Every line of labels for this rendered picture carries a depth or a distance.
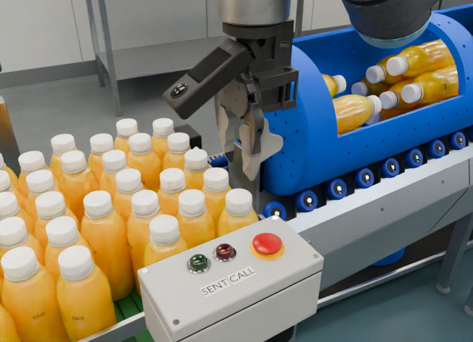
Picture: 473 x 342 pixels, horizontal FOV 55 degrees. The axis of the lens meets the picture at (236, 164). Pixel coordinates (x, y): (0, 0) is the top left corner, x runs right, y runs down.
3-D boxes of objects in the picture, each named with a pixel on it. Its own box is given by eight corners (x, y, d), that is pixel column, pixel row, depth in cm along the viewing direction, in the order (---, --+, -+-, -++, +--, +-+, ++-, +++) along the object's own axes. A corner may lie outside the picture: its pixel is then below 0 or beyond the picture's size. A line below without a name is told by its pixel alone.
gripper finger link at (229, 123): (257, 154, 69) (267, 105, 63) (224, 165, 67) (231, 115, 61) (247, 141, 71) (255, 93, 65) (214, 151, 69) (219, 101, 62)
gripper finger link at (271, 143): (291, 176, 63) (286, 112, 60) (255, 188, 60) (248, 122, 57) (278, 170, 66) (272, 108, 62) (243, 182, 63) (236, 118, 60)
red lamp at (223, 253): (236, 256, 54) (236, 248, 54) (221, 263, 53) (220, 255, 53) (227, 245, 56) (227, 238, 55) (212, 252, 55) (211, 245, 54)
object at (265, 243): (287, 251, 55) (288, 244, 55) (263, 262, 54) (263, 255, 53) (270, 234, 58) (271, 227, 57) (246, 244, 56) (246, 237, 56)
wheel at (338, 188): (344, 174, 90) (338, 175, 92) (326, 181, 88) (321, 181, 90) (351, 195, 90) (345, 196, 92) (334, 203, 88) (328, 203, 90)
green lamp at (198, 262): (211, 267, 53) (210, 260, 52) (194, 274, 52) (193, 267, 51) (202, 256, 54) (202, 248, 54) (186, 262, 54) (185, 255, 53)
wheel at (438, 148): (443, 136, 103) (436, 138, 105) (429, 141, 101) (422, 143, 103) (449, 155, 103) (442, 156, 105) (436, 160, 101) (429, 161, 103)
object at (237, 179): (265, 210, 90) (267, 157, 83) (255, 214, 89) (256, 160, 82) (238, 186, 97) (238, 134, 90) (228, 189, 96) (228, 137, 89)
